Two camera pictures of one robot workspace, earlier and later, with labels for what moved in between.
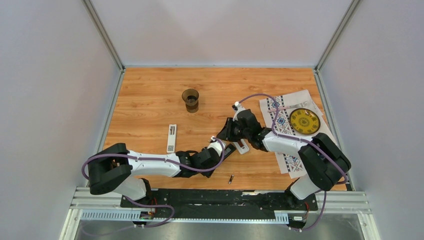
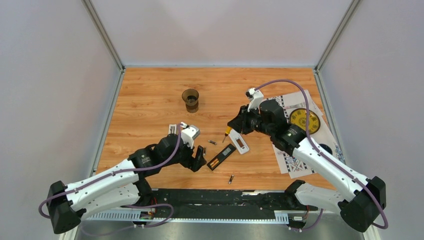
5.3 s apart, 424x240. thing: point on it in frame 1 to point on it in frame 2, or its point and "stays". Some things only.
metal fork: [297, 105] stays
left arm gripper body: [207, 173] to [184, 156]
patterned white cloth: [291, 163] stays
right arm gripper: [226, 133] to [241, 120]
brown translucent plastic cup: [190, 96] stays
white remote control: [243, 150] stays
